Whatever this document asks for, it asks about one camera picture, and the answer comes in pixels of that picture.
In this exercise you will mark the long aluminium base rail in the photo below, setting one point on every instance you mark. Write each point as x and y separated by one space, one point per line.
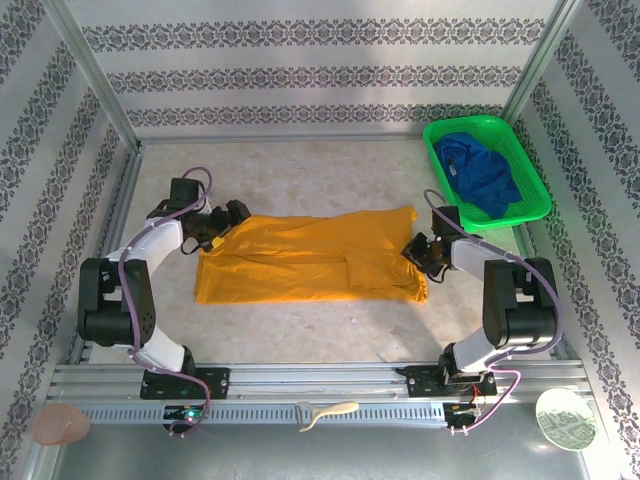
310 380

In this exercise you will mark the orange t-shirt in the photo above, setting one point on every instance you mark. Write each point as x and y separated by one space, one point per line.
300 265

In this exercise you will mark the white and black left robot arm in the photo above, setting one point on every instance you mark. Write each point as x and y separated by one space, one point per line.
150 240

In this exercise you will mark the green plastic mesh basket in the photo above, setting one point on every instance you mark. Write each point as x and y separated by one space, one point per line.
525 160

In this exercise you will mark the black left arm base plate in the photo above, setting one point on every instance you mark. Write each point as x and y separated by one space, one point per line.
217 382

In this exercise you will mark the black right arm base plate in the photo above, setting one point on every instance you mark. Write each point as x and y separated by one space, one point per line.
420 382

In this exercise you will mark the green patterned round disc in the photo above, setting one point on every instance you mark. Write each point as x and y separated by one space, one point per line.
565 420

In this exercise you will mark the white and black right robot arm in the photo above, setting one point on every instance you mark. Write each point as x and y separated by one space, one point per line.
470 255

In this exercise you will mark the aluminium frame post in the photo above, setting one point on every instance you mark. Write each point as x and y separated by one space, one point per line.
537 55
90 65

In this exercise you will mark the blue cloth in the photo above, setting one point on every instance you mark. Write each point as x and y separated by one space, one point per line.
485 175

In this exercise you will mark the small circuit board green light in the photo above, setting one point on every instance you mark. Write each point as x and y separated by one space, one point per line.
187 414

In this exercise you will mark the pink round disc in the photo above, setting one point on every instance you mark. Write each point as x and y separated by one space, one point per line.
60 425

